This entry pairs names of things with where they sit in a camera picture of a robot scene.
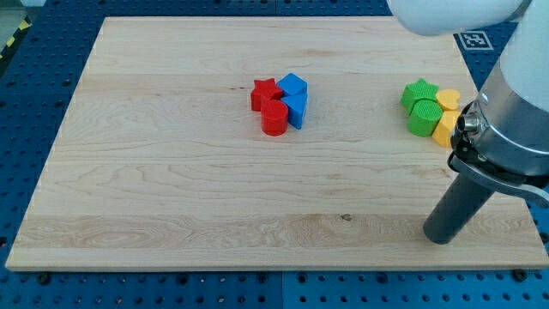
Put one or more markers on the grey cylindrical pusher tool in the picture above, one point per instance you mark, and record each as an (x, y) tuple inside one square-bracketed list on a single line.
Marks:
[(457, 206)]

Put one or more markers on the yellow hexagon block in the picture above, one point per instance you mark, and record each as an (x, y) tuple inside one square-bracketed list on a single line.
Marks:
[(445, 126)]

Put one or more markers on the green star block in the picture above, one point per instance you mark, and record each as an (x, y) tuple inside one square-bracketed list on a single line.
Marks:
[(416, 92)]

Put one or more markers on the light wooden board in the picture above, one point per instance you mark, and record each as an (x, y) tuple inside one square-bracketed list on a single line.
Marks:
[(161, 165)]

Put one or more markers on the blue triangle block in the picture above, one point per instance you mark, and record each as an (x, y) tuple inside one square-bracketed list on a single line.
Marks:
[(296, 105)]

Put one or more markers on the yellow heart block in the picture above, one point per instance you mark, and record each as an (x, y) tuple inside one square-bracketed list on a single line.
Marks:
[(448, 99)]

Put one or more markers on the green cylinder block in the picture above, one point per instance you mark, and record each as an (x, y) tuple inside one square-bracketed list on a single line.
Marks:
[(424, 118)]

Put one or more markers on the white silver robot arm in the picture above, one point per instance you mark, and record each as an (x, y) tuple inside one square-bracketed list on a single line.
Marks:
[(501, 140)]

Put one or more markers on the blue cube block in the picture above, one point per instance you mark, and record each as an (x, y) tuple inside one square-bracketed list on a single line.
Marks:
[(292, 84)]

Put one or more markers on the white fiducial marker tag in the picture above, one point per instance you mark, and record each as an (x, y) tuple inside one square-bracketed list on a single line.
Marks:
[(475, 41)]

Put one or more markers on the red cylinder block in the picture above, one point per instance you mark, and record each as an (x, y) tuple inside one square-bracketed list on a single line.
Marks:
[(274, 117)]

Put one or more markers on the red star block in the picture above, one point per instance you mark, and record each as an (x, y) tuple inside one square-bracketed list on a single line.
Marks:
[(264, 90)]

